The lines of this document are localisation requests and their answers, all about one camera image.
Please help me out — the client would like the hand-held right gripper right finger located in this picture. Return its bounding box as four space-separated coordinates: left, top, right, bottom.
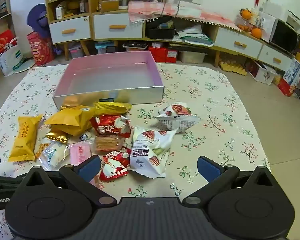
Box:
183 156 286 207

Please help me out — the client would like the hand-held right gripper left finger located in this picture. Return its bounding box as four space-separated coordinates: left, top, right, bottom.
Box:
15 155 115 207

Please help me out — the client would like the pink wafer packet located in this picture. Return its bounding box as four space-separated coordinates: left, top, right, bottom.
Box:
70 141 93 166

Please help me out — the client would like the clear cracker packet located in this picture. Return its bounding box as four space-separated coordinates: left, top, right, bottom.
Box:
93 135 123 155

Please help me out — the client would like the yellow cake packet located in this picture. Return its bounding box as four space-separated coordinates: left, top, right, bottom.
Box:
9 114 44 162

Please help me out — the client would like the white rice cracker packet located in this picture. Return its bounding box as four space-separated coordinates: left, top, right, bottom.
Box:
39 140 71 168

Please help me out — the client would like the gold foil bar packet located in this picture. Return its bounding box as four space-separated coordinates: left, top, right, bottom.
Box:
45 129 69 144

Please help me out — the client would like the large yellow snack packet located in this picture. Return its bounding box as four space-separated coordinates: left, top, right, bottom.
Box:
44 106 96 137

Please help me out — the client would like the pink and silver cardboard box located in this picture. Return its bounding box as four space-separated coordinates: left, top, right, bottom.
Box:
52 51 164 110

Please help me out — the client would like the floral tablecloth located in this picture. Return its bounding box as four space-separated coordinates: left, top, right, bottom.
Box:
0 62 271 240

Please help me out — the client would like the white shopping bag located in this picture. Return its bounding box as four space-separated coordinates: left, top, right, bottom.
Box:
0 37 24 77

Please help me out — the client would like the yellow egg tray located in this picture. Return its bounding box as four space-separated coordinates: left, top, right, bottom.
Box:
219 59 248 76

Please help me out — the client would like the printed white carton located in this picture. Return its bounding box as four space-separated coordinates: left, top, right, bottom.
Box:
247 60 278 85

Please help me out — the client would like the white plastic storage box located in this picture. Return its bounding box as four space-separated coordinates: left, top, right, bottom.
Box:
178 51 206 64

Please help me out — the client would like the red carton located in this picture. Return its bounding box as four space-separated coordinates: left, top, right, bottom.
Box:
277 79 300 97

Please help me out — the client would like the clear storage bin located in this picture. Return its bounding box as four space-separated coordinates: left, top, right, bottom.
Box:
69 42 85 59

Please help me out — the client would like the red box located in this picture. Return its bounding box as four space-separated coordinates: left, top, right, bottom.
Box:
149 42 167 63
165 47 179 63

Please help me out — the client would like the red and white bag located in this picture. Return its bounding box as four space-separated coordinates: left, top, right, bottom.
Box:
0 29 16 55

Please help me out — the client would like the red gift bag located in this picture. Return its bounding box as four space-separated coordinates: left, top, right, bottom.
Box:
27 31 56 67

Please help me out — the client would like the blue lid storage bin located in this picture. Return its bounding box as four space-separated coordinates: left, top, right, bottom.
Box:
95 41 117 55

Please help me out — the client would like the blue and white carton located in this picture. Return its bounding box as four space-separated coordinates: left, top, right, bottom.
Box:
282 59 300 87

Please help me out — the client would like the pile of folded papers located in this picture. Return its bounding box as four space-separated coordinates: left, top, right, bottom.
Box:
172 25 215 47

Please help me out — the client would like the low wooden cabinet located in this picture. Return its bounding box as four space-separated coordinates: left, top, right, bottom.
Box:
144 12 300 72

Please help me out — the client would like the black case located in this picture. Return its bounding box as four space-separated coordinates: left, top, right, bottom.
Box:
145 16 177 39

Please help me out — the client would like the purple plush toy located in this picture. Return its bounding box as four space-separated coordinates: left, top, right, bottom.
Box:
27 4 51 38

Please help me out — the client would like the black and white microwave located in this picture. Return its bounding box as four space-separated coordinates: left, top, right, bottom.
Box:
268 19 300 55

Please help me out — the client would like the small white box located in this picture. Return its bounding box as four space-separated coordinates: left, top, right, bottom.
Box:
56 5 66 20

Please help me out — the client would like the orange shelf object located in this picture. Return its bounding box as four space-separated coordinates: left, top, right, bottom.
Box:
66 1 80 15

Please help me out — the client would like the brown cardboard box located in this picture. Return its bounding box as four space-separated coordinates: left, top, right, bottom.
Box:
98 0 120 13

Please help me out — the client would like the pink fringed cloth runner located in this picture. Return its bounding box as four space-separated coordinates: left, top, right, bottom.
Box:
128 1 243 33

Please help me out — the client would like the white appliance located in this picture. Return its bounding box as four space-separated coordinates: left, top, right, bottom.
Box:
286 10 300 28

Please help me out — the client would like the white drawer orange handle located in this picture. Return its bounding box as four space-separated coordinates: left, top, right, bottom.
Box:
215 27 263 58
93 13 143 40
49 16 90 44
258 44 294 70

